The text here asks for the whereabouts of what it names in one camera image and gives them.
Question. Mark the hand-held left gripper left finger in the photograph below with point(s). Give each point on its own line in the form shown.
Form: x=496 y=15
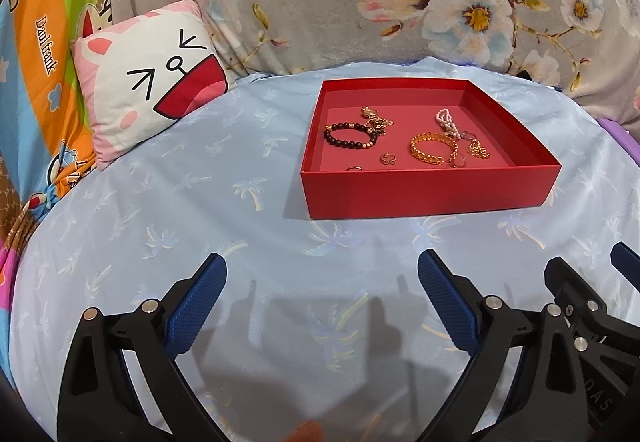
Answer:
x=195 y=312

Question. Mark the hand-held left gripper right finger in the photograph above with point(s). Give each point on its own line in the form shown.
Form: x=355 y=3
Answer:
x=447 y=302

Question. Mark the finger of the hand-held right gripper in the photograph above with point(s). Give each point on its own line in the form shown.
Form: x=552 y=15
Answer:
x=627 y=259
x=575 y=287

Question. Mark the red cardboard box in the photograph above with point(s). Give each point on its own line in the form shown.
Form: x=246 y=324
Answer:
x=425 y=197

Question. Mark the thin metal hoop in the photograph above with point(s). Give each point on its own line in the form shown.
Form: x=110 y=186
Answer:
x=452 y=164

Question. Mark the light blue printed cloth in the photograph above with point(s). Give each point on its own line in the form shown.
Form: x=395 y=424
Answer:
x=200 y=202

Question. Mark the purple object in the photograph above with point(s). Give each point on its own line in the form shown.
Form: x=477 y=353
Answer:
x=620 y=130

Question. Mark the gold wristwatch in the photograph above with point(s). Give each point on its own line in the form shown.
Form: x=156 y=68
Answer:
x=370 y=112

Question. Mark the cartoon face pillow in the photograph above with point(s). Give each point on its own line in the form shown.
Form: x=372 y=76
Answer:
x=140 y=92

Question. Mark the colourful cartoon bedsheet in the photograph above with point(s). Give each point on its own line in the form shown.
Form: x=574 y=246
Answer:
x=40 y=72

